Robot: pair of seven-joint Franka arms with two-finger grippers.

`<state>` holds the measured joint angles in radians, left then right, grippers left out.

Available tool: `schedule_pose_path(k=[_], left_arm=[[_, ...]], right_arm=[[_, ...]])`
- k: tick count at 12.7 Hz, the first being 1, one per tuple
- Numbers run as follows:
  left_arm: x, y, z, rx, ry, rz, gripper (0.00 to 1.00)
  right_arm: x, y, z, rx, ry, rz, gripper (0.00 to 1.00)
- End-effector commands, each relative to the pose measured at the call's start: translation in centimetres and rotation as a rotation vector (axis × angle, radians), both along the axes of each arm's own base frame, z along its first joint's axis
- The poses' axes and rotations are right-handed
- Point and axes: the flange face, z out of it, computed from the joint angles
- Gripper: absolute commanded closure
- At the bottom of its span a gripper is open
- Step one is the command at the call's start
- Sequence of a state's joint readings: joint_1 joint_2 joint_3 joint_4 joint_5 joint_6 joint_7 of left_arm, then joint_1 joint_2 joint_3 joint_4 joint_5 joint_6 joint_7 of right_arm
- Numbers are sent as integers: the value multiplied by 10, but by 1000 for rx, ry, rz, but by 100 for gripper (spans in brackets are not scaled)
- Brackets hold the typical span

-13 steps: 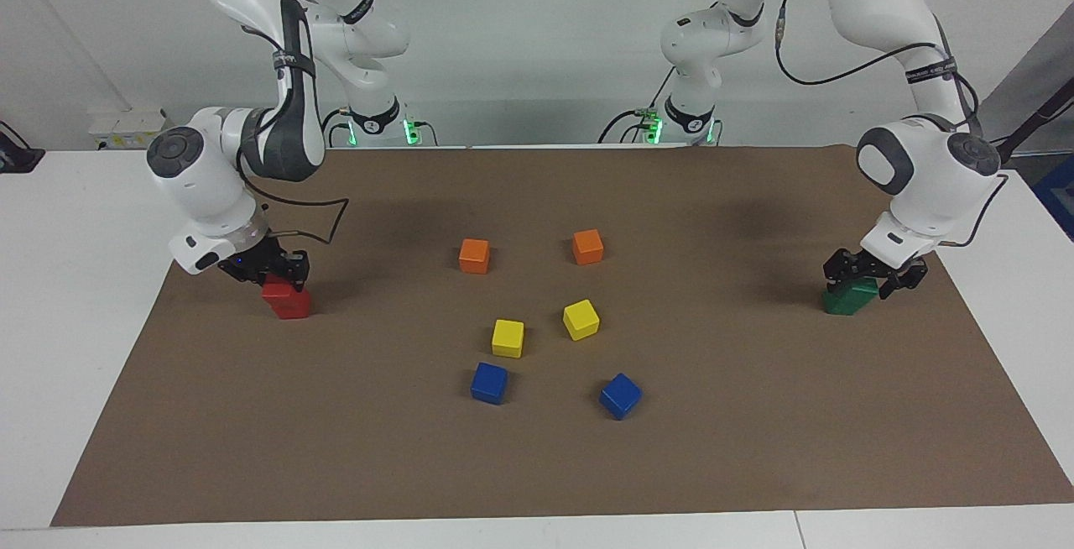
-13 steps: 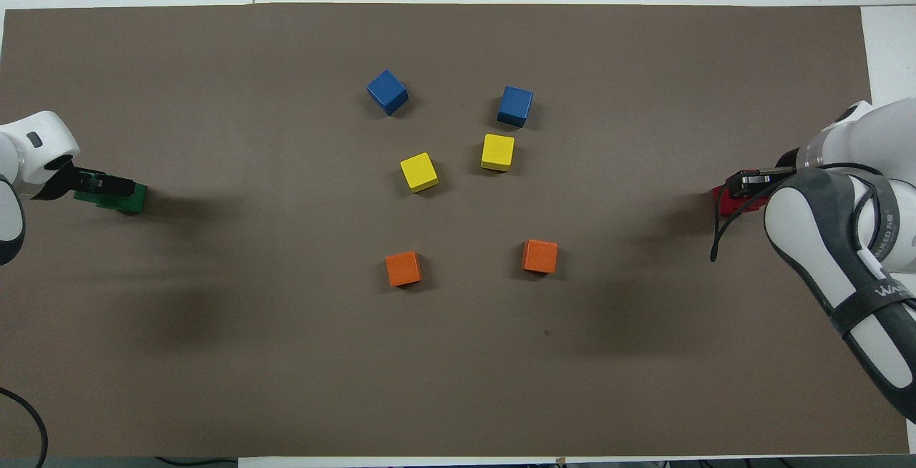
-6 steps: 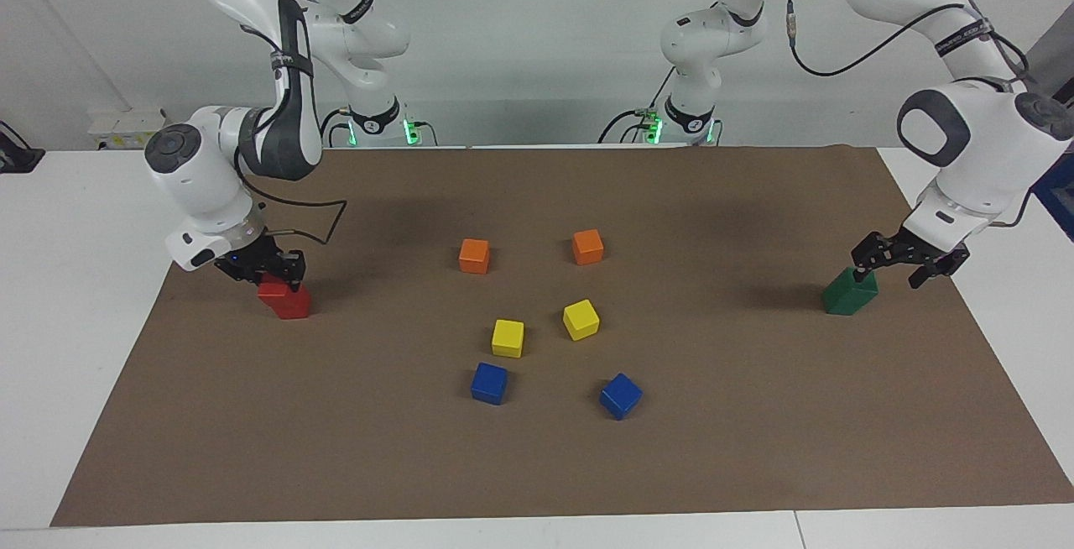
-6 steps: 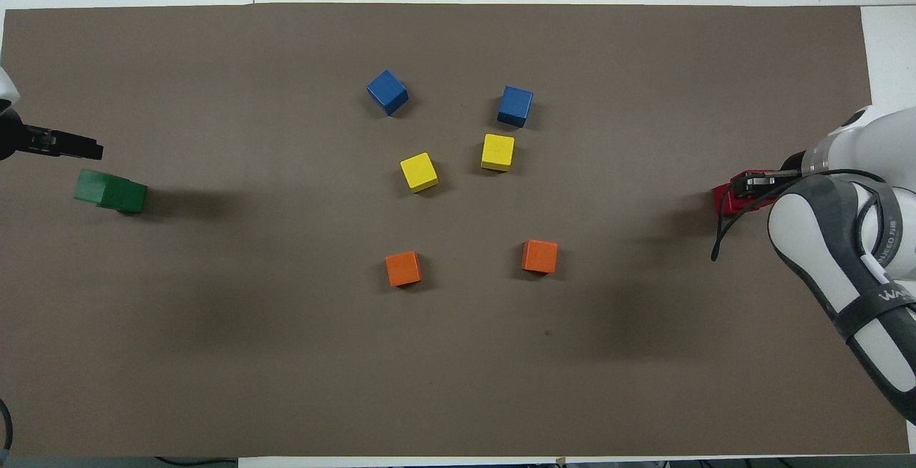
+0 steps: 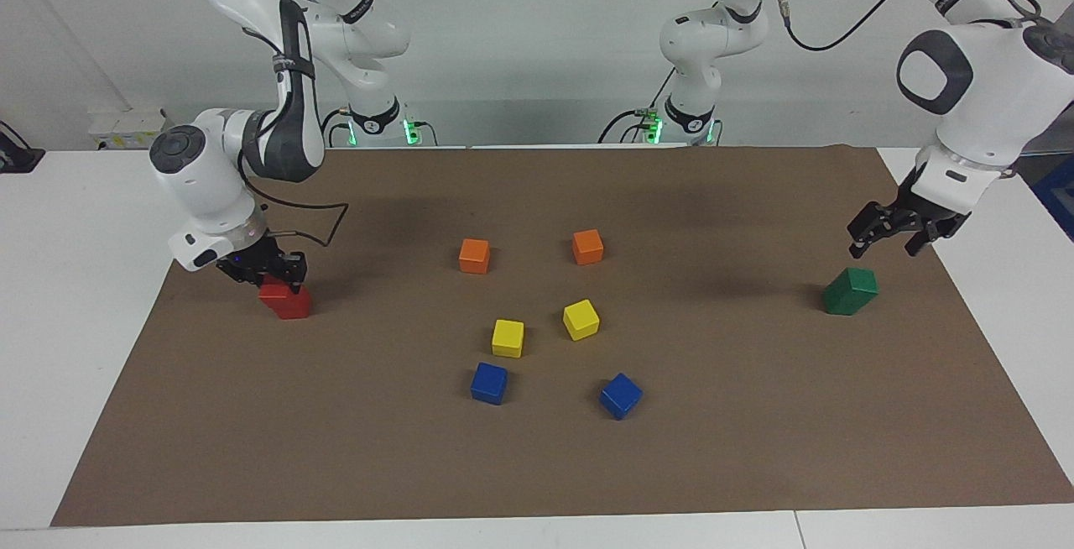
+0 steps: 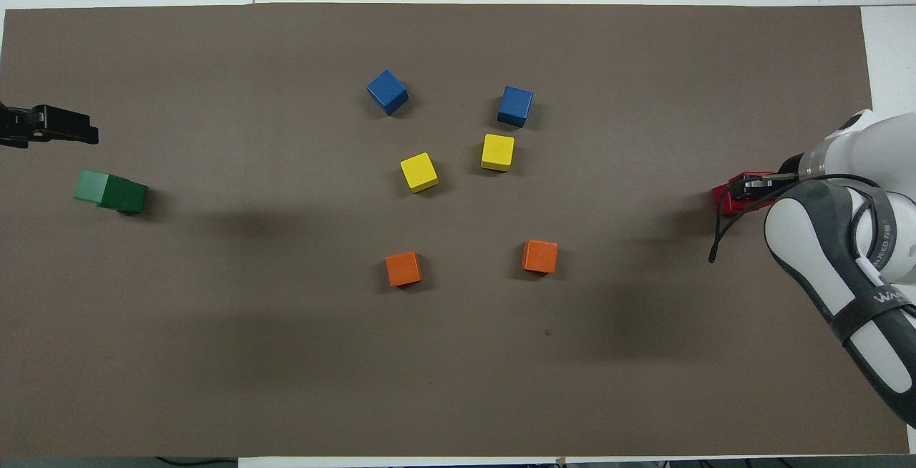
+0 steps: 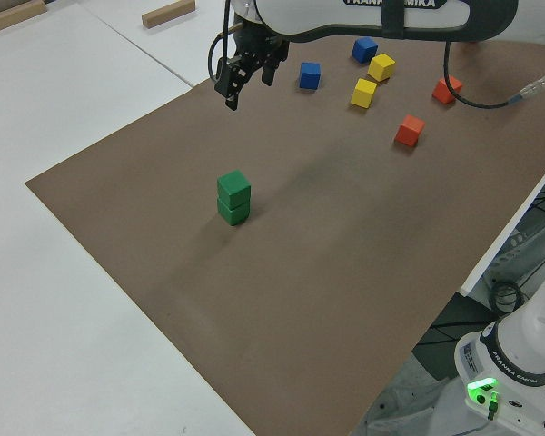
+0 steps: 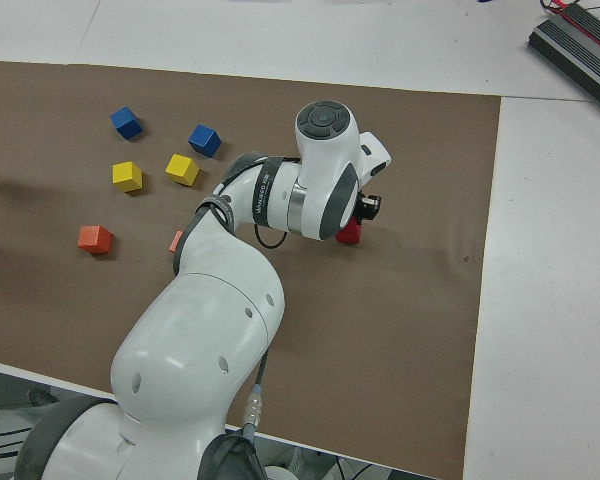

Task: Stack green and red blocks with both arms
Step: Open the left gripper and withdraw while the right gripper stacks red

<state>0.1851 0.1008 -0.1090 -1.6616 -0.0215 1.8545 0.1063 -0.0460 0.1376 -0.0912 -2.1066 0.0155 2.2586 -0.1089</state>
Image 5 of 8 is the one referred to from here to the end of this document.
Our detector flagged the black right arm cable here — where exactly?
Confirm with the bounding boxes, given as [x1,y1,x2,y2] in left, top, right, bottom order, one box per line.
[239,0,350,249]

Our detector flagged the black base cables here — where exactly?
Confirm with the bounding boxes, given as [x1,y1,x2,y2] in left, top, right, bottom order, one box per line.
[597,67,677,145]
[322,108,439,148]

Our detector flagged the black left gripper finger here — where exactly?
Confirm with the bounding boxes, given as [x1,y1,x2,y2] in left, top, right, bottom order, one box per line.
[847,203,885,260]
[905,220,946,259]

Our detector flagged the brown paper mat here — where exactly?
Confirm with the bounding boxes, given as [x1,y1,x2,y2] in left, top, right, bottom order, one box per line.
[50,144,1074,527]

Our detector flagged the yellow wooden block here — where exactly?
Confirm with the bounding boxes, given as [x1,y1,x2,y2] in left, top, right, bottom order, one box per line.
[562,299,601,342]
[491,319,525,358]

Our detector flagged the blue wooden block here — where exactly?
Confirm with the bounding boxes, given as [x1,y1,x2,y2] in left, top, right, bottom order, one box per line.
[470,362,509,405]
[598,373,644,421]

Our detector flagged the blue crate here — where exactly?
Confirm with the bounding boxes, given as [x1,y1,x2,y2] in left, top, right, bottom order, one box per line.
[1032,154,1074,241]

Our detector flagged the black device on table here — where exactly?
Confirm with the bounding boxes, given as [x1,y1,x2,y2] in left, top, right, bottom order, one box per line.
[0,121,45,174]

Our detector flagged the black left base cables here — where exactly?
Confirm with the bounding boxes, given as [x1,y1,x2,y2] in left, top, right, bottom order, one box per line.
[597,67,677,145]

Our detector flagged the orange wooden block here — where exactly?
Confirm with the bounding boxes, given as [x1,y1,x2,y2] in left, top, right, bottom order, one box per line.
[459,238,491,275]
[572,229,605,266]

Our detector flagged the green wooden block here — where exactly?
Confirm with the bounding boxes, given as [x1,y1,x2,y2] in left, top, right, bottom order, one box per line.
[831,267,879,298]
[822,287,872,316]

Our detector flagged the black right base cables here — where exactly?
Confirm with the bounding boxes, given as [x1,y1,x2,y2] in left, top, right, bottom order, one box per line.
[322,108,439,148]

